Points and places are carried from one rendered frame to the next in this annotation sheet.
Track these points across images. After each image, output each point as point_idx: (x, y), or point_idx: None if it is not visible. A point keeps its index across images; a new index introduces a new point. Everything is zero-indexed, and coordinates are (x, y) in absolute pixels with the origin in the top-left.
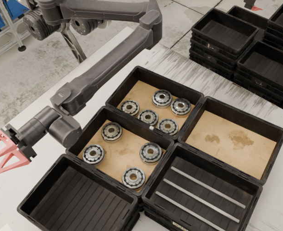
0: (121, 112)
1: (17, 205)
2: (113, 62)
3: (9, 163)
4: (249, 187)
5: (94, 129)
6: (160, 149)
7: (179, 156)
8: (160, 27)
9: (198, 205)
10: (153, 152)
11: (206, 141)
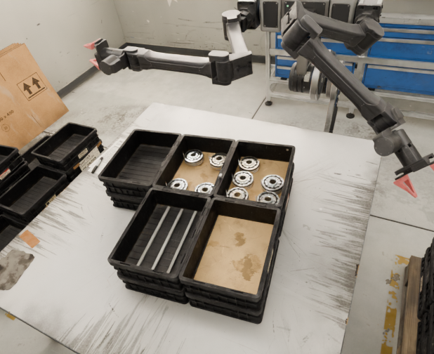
0: (232, 152)
1: None
2: (169, 59)
3: (188, 128)
4: None
5: (216, 148)
6: None
7: None
8: (220, 68)
9: (162, 241)
10: (204, 192)
11: (234, 234)
